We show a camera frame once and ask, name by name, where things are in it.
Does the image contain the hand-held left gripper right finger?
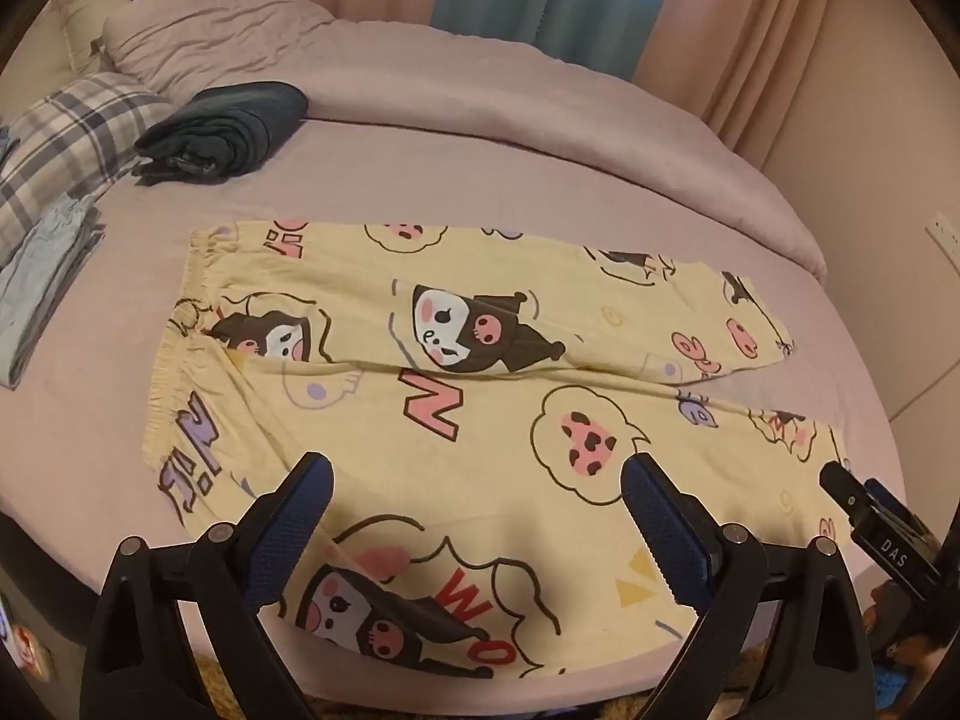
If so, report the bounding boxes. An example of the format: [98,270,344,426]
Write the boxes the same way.
[619,452,875,720]

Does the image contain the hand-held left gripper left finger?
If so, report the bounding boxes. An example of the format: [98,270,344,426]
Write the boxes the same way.
[79,452,335,720]

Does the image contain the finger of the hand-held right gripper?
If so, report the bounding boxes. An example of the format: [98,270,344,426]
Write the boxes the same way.
[818,460,943,587]
[862,477,935,541]

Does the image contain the yellow cartoon print pants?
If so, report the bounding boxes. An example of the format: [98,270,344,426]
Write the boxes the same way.
[142,217,853,680]

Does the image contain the light blue folded pants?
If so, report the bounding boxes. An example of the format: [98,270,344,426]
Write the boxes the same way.
[0,193,107,391]

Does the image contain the dark folded pants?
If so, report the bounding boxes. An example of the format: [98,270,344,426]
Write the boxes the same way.
[131,81,311,185]

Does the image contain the colourful patterned cloth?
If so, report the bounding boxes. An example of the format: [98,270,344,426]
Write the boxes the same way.
[861,583,957,717]

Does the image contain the pink bed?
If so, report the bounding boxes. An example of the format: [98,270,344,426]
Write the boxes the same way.
[0,116,912,713]

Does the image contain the white colourful printed object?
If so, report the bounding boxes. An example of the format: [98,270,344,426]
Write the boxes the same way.
[0,592,55,691]

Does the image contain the plaid pillow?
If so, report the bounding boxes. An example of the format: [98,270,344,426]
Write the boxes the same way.
[0,73,176,263]

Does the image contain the pink duvet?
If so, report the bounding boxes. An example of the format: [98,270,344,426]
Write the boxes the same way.
[101,0,827,280]

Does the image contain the wide pink curtain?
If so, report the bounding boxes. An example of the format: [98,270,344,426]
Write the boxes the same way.
[637,0,852,167]

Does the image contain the cream pillow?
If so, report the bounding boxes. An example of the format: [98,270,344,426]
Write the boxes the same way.
[56,0,145,70]

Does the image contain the white wall socket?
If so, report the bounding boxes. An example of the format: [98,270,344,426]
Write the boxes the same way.
[926,213,960,272]

